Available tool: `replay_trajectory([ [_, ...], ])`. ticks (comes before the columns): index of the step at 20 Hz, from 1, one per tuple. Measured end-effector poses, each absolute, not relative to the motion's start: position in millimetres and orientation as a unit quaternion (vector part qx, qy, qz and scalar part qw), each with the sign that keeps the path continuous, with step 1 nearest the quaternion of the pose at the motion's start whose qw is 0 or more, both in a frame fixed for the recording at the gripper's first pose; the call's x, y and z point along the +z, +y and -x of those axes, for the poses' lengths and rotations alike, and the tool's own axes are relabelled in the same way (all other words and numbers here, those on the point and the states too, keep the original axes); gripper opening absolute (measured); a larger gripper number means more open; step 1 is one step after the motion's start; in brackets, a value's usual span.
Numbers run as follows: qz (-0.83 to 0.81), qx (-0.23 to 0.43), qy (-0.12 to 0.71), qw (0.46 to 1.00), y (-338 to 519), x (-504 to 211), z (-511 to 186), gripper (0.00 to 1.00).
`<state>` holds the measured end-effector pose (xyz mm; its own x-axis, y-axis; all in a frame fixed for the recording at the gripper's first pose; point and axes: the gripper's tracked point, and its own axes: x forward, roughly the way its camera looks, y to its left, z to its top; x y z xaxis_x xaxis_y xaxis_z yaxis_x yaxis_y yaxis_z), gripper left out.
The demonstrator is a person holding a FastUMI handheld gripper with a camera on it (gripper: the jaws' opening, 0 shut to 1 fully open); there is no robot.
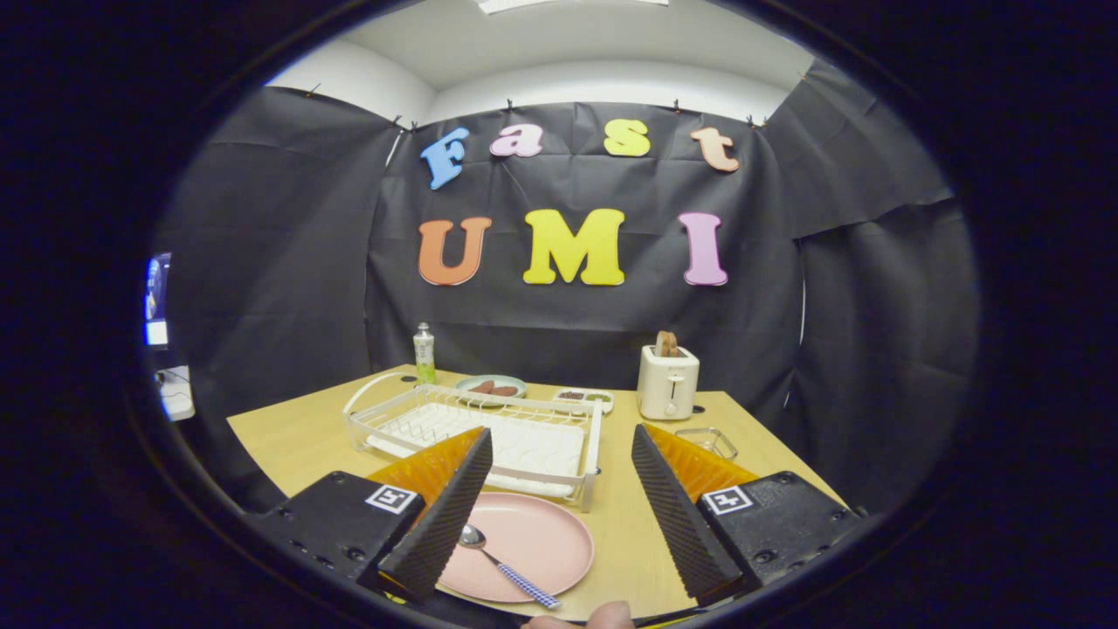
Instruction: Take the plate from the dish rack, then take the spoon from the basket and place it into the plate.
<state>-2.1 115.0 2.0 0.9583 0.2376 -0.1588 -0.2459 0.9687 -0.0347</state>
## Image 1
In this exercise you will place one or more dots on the brown toast slice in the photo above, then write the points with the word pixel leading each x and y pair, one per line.
pixel 666 343

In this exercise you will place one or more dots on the ceiling light panel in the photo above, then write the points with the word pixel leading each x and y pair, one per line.
pixel 568 4

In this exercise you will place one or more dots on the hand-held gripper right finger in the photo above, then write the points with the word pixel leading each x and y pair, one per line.
pixel 677 515

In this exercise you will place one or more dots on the green dish soap bottle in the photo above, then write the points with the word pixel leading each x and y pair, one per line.
pixel 424 358

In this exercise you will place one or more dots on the pink plate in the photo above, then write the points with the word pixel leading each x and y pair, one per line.
pixel 541 533

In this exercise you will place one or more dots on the white divided sauce dish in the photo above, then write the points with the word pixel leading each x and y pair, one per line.
pixel 603 402

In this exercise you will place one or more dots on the white toaster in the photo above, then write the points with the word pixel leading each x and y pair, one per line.
pixel 668 384

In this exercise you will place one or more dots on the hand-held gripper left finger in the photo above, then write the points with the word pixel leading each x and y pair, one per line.
pixel 445 515

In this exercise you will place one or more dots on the computer screen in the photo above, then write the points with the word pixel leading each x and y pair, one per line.
pixel 157 297

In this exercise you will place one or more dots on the brown sausage pieces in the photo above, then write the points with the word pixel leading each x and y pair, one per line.
pixel 493 388

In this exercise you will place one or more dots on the pale green plate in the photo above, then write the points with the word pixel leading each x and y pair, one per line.
pixel 464 385

